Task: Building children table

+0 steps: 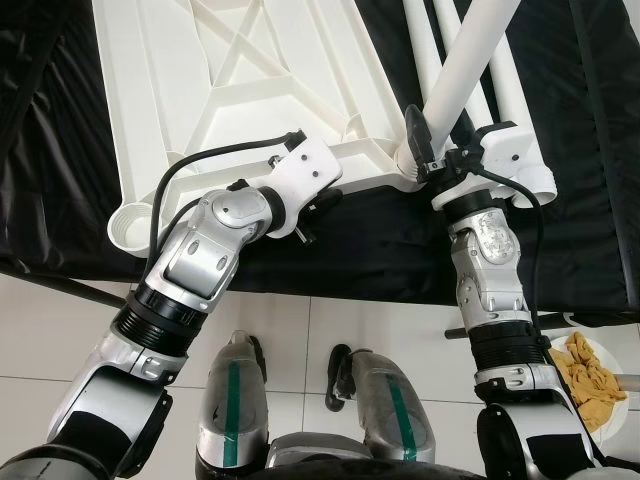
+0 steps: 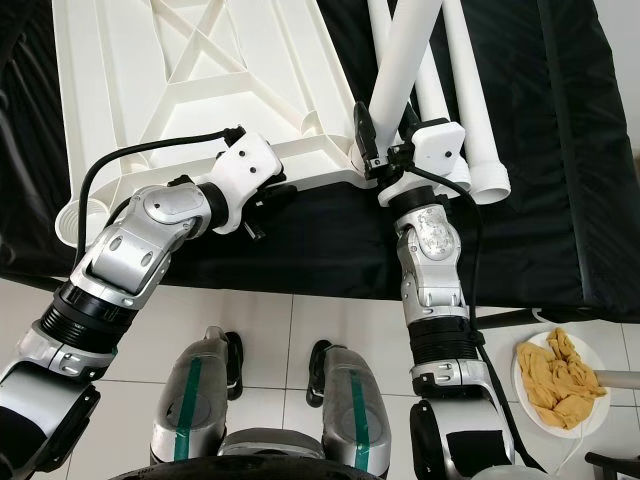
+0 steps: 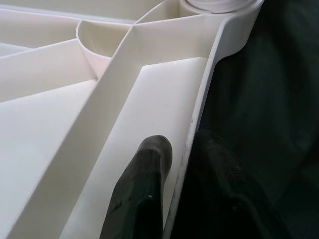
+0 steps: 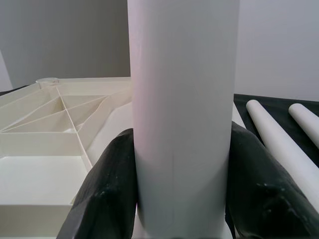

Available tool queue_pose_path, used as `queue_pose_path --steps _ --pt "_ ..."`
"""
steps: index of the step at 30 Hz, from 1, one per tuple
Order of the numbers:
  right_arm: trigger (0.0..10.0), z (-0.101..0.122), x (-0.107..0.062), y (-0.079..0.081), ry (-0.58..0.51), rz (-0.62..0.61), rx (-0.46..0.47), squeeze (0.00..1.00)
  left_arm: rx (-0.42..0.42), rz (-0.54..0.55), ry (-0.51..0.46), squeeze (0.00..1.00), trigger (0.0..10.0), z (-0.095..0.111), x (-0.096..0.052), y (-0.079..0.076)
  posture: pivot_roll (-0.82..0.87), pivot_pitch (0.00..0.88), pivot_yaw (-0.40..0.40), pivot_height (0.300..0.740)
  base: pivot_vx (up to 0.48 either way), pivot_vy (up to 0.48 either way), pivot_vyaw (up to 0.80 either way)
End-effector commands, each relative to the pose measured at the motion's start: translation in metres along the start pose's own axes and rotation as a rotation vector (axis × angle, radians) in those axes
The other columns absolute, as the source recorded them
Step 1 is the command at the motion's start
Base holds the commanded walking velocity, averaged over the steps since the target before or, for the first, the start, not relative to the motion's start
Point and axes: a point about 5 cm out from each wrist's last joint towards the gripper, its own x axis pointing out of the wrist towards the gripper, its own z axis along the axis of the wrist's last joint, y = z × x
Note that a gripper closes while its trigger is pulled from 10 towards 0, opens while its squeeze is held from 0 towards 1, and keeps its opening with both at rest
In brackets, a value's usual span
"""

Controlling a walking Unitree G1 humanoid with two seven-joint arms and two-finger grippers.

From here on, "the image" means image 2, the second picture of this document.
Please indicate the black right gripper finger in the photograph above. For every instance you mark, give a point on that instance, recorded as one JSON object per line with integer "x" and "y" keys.
{"x": 364, "y": 130}

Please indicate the white plastic table top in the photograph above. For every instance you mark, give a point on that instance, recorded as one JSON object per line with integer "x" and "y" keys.
{"x": 120, "y": 80}

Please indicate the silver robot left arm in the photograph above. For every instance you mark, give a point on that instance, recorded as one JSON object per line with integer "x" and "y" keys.
{"x": 140, "y": 250}

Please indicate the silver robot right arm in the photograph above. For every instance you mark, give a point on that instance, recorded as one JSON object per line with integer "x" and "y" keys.
{"x": 430, "y": 260}

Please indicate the black table cloth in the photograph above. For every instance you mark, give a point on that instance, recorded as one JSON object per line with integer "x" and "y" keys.
{"x": 320, "y": 250}

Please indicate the black robot waist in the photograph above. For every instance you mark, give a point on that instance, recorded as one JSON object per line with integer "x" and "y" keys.
{"x": 280, "y": 474}

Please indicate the white round plate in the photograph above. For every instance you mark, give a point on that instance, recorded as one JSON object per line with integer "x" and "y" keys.
{"x": 595, "y": 352}

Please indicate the crumpled yellow cloth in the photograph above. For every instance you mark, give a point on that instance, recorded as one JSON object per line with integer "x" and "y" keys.
{"x": 560, "y": 385}

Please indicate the grey metal pole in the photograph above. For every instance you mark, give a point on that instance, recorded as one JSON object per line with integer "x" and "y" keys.
{"x": 620, "y": 377}

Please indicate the black stand base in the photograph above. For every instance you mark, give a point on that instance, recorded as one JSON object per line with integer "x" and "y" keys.
{"x": 615, "y": 465}

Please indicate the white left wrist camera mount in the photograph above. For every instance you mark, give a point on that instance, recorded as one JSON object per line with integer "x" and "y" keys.
{"x": 245, "y": 165}

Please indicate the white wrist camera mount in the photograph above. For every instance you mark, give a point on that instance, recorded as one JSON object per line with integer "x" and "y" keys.
{"x": 245, "y": 165}
{"x": 438, "y": 140}

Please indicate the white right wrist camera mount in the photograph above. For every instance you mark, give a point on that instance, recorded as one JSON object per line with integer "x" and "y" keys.
{"x": 438, "y": 140}

